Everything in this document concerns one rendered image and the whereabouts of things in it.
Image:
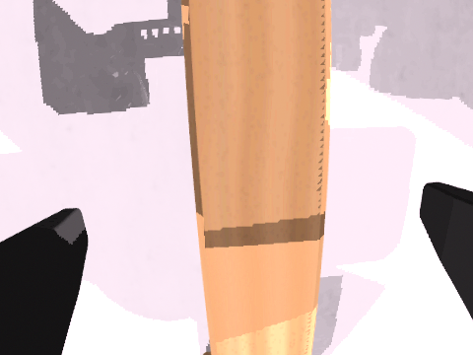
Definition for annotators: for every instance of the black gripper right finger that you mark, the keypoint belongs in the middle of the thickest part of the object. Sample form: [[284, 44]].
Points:
[[446, 211]]

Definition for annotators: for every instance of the light wooden board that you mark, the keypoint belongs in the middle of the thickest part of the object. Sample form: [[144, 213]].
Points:
[[258, 89]]

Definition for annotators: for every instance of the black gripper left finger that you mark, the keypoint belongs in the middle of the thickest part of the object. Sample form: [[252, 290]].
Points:
[[41, 270]]

